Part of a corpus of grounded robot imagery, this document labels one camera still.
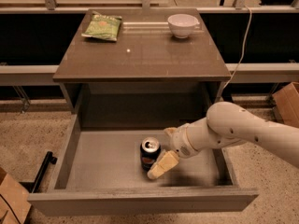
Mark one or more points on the brown cardboard box left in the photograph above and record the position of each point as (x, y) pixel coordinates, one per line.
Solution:
(14, 207)

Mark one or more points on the black metal floor bar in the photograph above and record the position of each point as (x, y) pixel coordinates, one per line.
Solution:
(33, 186)

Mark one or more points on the grey cabinet counter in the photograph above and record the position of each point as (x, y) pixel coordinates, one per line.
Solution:
(145, 50)

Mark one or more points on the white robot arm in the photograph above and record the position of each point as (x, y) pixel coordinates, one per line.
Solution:
(226, 125)

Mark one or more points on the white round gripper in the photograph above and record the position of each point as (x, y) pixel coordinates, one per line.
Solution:
(179, 141)

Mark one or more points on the green chip bag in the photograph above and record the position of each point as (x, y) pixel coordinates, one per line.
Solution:
(103, 27)

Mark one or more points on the dark blue pepsi can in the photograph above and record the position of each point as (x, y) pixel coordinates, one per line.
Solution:
(150, 149)

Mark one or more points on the white ceramic bowl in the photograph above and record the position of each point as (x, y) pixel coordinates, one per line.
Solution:
(182, 25)

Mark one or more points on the open grey top drawer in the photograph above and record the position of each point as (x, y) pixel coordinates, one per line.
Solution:
(99, 169)

